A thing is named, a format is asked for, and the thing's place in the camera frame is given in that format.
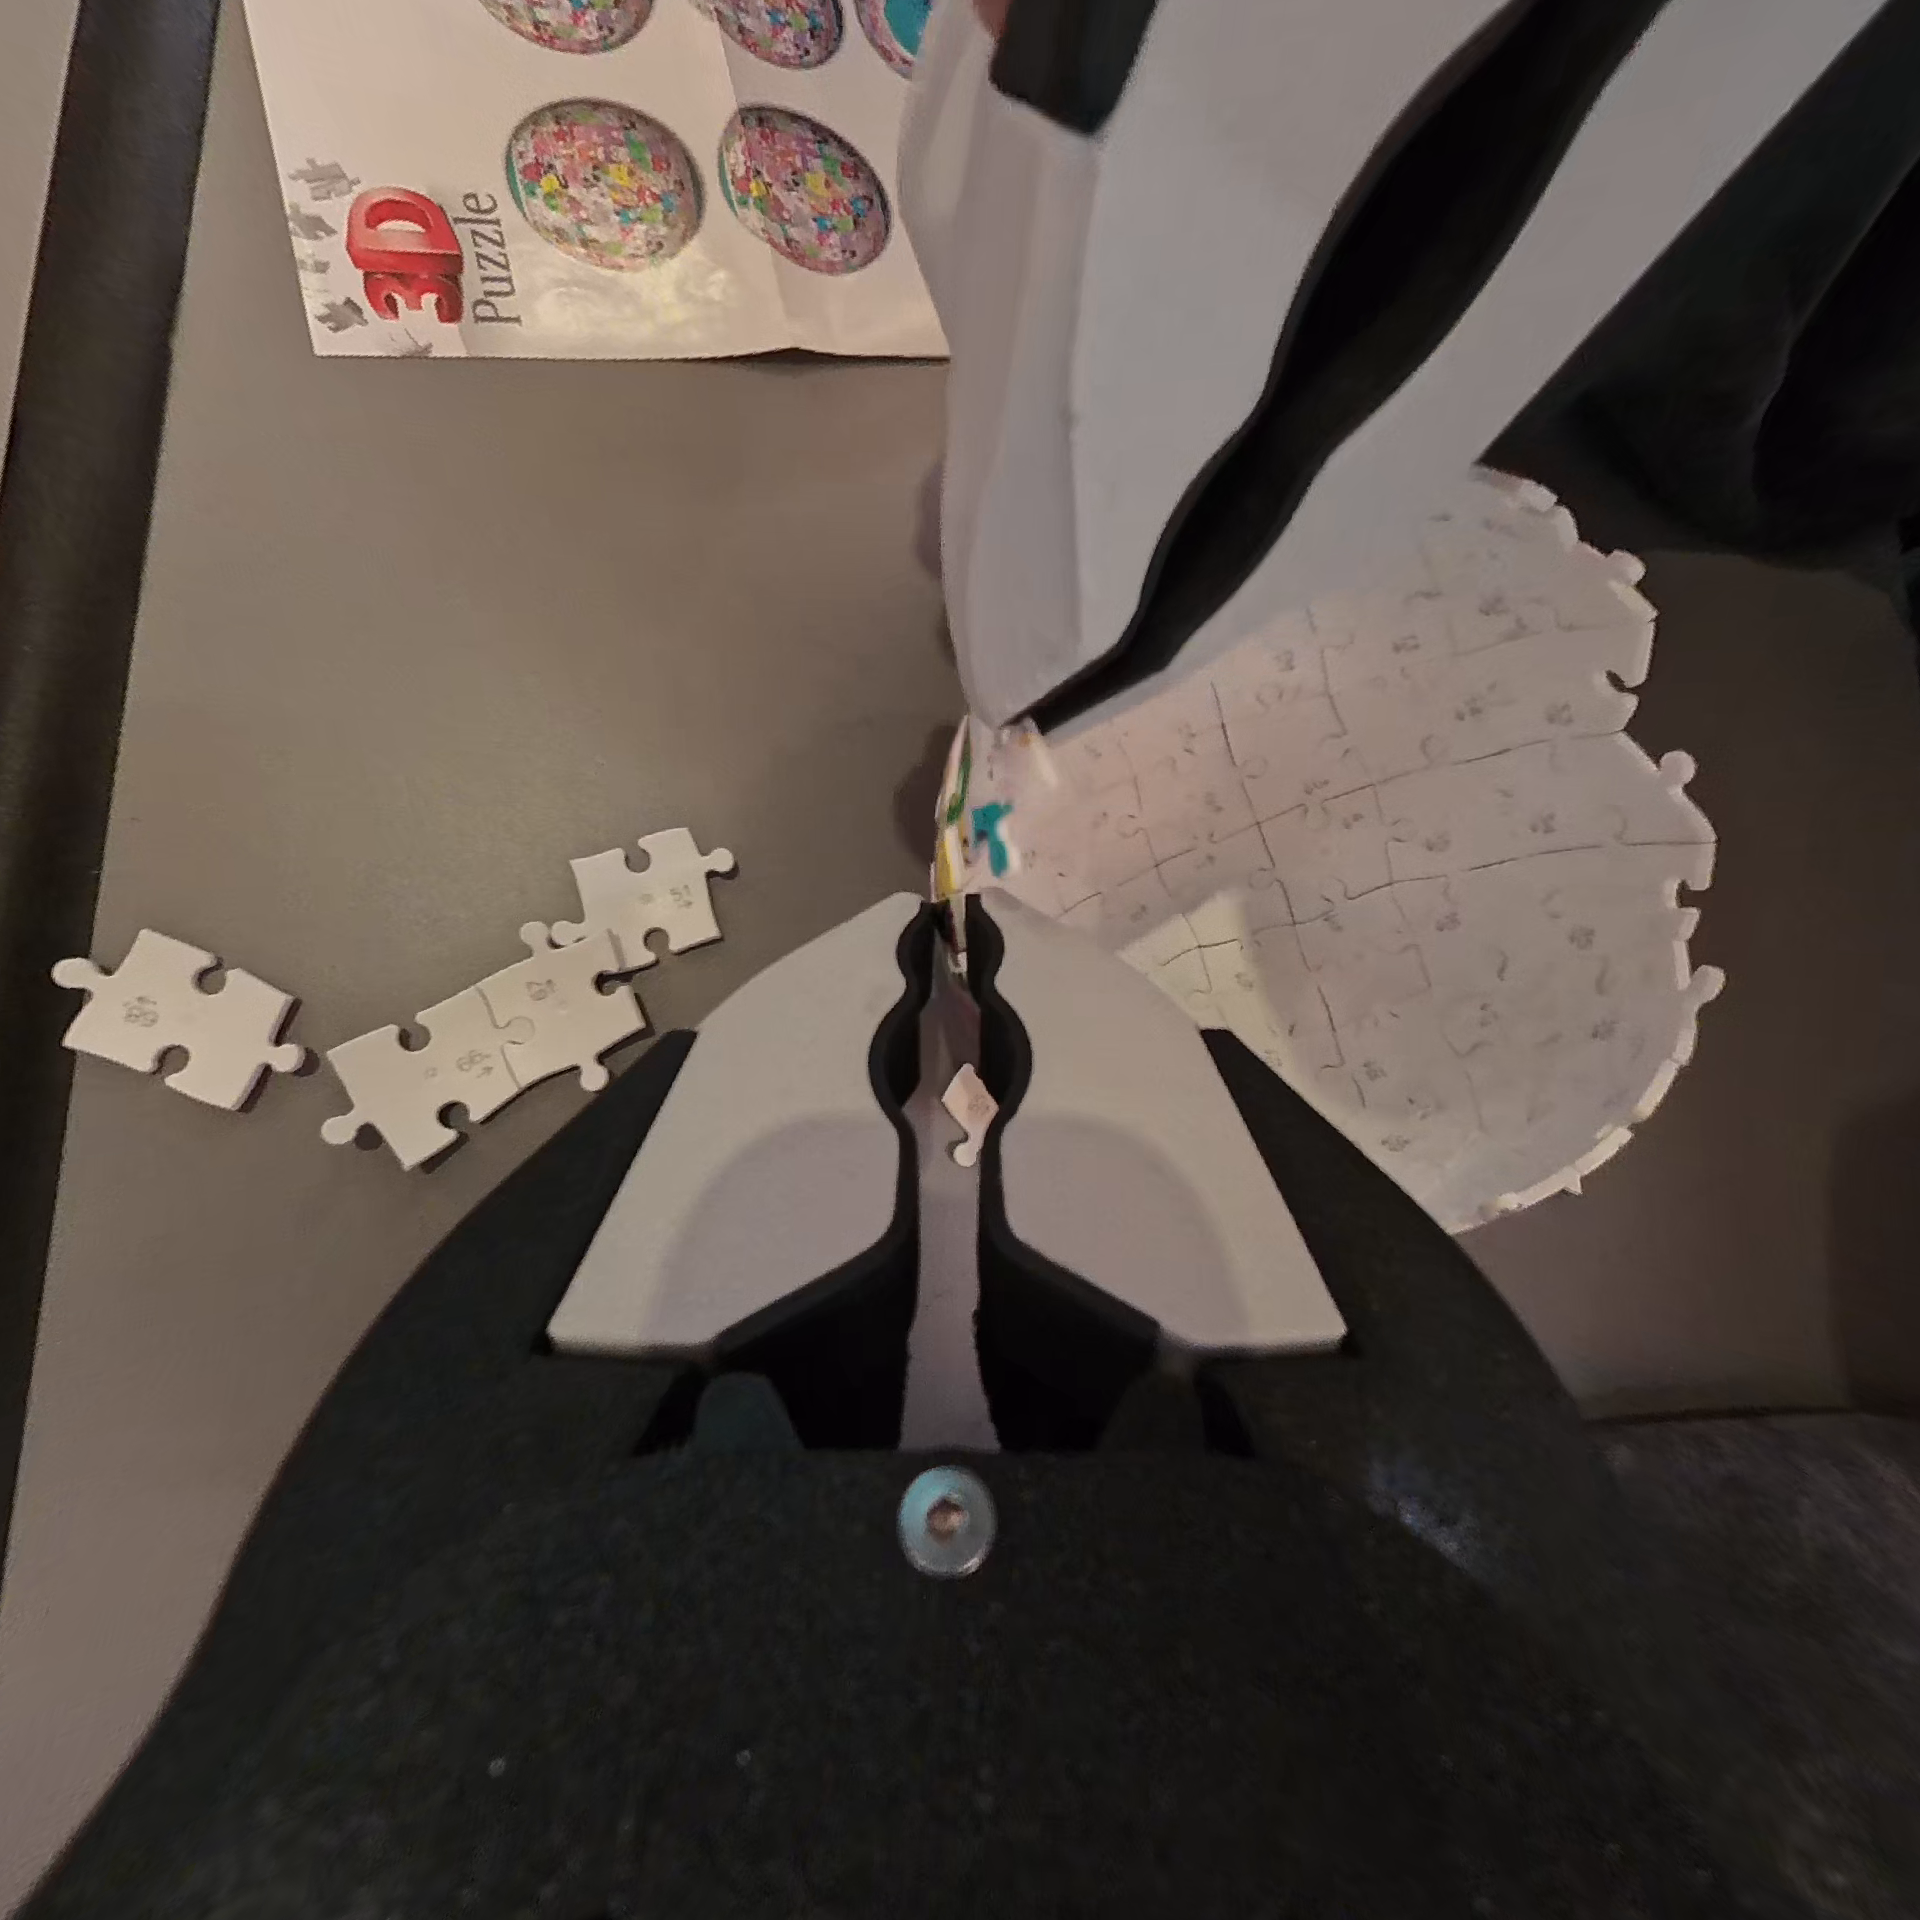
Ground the colourful puzzle ball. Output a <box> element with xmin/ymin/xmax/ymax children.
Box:
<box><xmin>922</xmin><ymin>465</ymin><xmax>1729</xmax><ymax>1239</ymax></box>

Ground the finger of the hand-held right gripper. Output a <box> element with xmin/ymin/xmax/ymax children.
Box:
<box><xmin>1046</xmin><ymin>0</ymin><xmax>1881</xmax><ymax>730</ymax></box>
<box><xmin>901</xmin><ymin>0</ymin><xmax>1594</xmax><ymax>730</ymax></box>

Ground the white joined puzzle piece pair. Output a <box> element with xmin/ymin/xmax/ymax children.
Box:
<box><xmin>321</xmin><ymin>922</ymin><xmax>652</xmax><ymax>1177</ymax></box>

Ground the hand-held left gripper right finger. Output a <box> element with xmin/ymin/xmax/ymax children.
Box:
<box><xmin>965</xmin><ymin>891</ymin><xmax>1354</xmax><ymax>1453</ymax></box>

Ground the folded puzzle instruction leaflet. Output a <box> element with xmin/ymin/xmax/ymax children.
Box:
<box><xmin>241</xmin><ymin>0</ymin><xmax>962</xmax><ymax>362</ymax></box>

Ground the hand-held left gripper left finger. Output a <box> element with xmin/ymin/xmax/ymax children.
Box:
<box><xmin>545</xmin><ymin>891</ymin><xmax>940</xmax><ymax>1453</ymax></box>

